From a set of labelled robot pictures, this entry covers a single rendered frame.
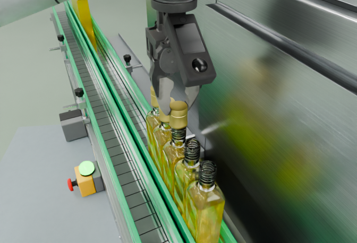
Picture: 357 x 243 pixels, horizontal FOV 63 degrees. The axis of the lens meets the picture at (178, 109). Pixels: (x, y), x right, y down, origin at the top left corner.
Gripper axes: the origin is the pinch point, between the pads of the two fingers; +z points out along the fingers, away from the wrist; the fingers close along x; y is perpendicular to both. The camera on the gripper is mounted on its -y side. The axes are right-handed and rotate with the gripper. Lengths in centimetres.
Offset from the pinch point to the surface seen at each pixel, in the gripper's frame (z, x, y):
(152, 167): 21.7, 4.3, 6.6
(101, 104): 30, 11, 50
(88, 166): 32.8, 19.4, 23.5
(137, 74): 30, -7, 66
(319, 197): 3.8, -13.6, -23.3
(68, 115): 35, 23, 53
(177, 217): 21.9, 3.4, -8.2
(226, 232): 21.6, -4.4, -15.0
